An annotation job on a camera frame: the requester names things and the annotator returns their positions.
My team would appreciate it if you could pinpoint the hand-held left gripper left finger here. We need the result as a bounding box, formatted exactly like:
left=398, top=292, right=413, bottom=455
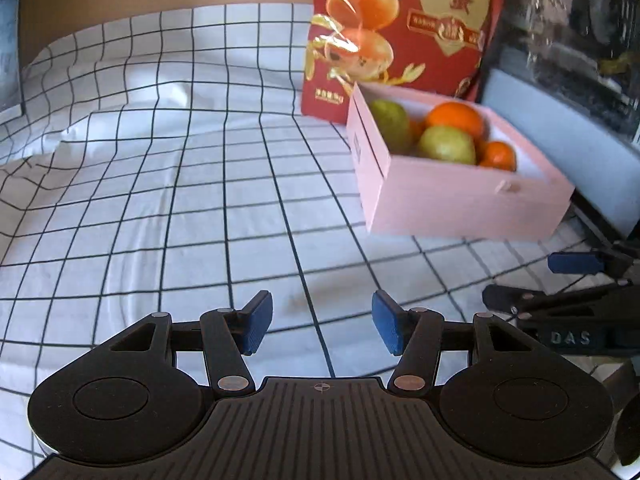
left=47, top=290, right=274, bottom=403

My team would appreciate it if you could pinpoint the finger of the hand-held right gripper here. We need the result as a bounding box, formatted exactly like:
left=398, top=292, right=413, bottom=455
left=547, top=250, right=640, bottom=281
left=481, top=280, right=640, bottom=320

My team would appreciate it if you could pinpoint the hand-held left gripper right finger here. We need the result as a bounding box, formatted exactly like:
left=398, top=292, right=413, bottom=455
left=371, top=290, right=596, bottom=403

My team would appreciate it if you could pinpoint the pink gift box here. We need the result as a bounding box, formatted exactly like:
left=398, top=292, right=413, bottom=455
left=346, top=82, right=576, bottom=241

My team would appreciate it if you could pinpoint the small mandarin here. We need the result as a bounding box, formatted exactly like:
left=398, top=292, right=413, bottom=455
left=479, top=141, right=517, bottom=172

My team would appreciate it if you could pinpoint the green guava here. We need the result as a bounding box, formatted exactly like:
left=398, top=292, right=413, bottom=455
left=369, top=100, right=413, bottom=156
left=417, top=125, right=477, bottom=165

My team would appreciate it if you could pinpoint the large orange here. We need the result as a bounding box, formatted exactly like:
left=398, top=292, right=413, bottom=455
left=425, top=101, right=487, bottom=142

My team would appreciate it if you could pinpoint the black glass-door oven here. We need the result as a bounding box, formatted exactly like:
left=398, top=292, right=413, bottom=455
left=472, top=0, right=640, bottom=261

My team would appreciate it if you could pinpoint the white black-checked cloth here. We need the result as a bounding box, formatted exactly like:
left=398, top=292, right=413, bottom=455
left=0, top=2, right=616, bottom=466

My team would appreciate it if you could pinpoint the red snack bag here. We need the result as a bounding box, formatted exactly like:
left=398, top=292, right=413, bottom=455
left=301, top=0, right=513, bottom=123

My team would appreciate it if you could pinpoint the dark framed panel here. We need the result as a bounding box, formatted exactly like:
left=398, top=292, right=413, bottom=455
left=0, top=0, right=25, bottom=121

